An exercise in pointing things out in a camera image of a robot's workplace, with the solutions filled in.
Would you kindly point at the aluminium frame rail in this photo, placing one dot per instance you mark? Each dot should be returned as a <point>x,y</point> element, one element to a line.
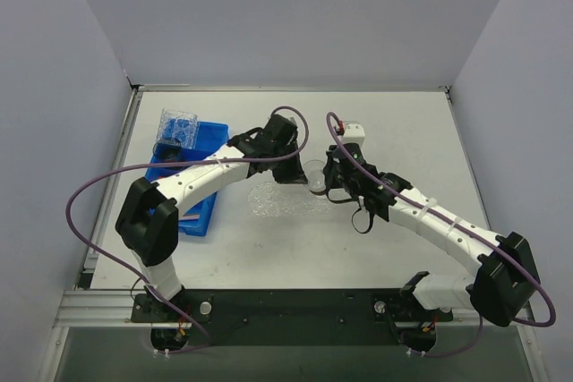
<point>95,308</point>

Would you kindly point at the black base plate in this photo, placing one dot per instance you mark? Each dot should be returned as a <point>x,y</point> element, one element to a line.
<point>309,317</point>

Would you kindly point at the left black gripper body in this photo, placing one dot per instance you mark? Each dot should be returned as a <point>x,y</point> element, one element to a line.
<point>288,169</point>

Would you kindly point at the clear cup brown base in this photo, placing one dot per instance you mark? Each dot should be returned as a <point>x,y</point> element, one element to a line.
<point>313,170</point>

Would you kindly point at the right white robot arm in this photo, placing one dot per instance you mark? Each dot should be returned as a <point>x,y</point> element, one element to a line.
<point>500,270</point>

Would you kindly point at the blue plastic bin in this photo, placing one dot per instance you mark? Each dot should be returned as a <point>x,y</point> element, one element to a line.
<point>186,184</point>

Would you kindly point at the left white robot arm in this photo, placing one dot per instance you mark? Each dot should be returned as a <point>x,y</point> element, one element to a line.
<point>149,218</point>

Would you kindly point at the clear textured oval tray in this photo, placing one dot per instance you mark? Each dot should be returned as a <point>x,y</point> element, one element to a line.
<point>285,200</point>

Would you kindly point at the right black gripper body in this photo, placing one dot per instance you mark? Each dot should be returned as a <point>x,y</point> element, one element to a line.
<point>334,169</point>

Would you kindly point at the dark tinted cup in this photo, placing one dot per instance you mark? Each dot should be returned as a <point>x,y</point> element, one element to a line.
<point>167,151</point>

